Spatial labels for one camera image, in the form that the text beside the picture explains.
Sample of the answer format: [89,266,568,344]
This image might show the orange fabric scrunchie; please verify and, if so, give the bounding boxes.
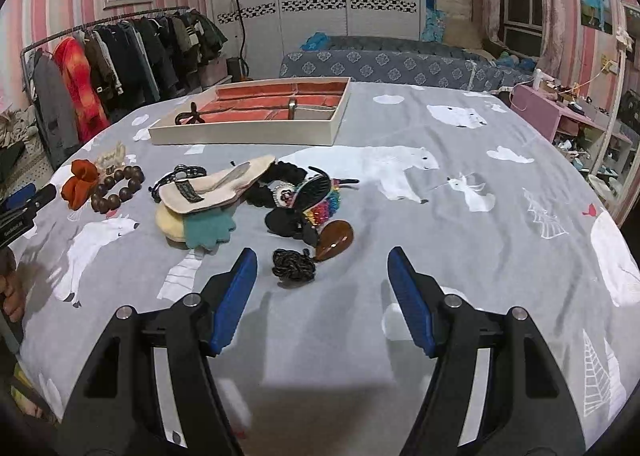
[61,159,100,211]

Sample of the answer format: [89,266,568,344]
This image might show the dark wooden bead bracelet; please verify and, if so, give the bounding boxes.
[90,163,147,215]

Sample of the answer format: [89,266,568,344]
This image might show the cream beaded bracelet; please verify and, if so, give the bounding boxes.
[93,140,129,174]

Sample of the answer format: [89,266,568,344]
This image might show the black braided cord bracelet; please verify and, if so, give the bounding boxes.
[148,163,208,205]

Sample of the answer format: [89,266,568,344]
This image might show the yellow plush hair clip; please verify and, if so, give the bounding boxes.
[155,203,236,251]

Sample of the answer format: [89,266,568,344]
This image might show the beige snap hair clip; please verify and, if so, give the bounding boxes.
[158,155,276,214]

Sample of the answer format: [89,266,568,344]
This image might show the black scrunchie with flower charm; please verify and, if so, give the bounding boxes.
[243,161,307,209]

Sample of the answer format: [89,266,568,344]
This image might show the colorful black hair clip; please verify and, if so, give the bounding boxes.
[265,167,359,247]

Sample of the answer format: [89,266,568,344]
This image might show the beige jewelry tray red lining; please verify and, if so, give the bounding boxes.
[150,76,352,146]

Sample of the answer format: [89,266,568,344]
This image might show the person left hand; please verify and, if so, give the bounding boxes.
[0,248,25,324]

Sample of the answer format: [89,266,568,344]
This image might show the grey quilted coat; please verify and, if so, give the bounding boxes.
[32,49,80,170]

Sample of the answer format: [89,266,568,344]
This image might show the red orange coat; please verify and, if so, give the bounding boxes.
[53,36,110,144]

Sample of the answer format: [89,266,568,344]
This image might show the metal clothes rack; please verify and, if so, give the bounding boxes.
[20,5,192,93]

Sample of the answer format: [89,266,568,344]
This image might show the grey polar bear bedsheet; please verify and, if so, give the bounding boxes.
[13,83,639,455]

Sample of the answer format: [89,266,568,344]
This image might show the dark hanging clothes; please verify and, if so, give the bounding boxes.
[82,9,227,112]

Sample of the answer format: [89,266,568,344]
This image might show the garment steamer stand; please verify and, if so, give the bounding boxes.
[222,0,252,83]

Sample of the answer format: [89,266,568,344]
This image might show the pink side table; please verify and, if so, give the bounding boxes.
[510,85,606,147]

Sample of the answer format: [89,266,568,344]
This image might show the pink floral curtain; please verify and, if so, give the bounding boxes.
[538,0,575,80]

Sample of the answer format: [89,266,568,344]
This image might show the blue patterned sofa bed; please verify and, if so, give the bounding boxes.
[280,36,533,92]

